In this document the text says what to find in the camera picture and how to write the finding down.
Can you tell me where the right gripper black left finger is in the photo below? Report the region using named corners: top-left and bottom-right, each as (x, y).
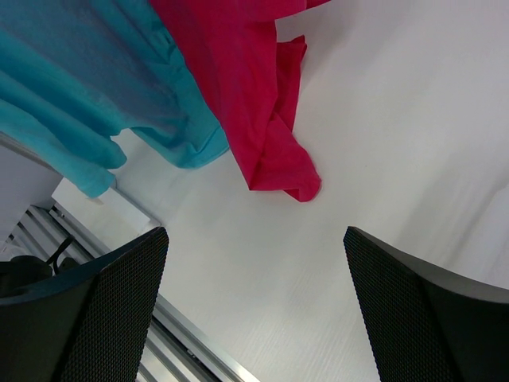
top-left (1, 227), bottom-right (169, 381)

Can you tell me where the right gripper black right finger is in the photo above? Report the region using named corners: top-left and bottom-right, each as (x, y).
top-left (343, 227), bottom-right (508, 381)

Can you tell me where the teal t shirt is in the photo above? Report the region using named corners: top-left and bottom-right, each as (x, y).
top-left (1, 1), bottom-right (229, 198)

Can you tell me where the red t shirt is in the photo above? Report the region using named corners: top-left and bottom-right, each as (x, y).
top-left (151, 1), bottom-right (321, 202)

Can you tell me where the aluminium rail base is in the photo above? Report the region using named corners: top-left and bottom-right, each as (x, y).
top-left (1, 206), bottom-right (254, 381)

